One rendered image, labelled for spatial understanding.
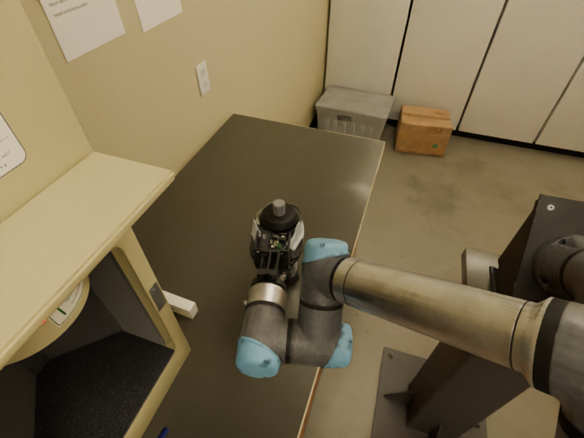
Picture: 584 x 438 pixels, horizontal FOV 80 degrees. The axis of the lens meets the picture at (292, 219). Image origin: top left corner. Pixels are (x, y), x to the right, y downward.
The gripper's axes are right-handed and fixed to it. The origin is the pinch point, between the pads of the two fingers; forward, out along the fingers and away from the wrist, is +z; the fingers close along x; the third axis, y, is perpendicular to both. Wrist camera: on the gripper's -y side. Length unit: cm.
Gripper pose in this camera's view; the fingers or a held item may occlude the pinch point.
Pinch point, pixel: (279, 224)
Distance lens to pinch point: 83.2
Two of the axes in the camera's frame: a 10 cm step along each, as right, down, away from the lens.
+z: 0.8, -7.1, 7.0
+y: -0.1, -7.0, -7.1
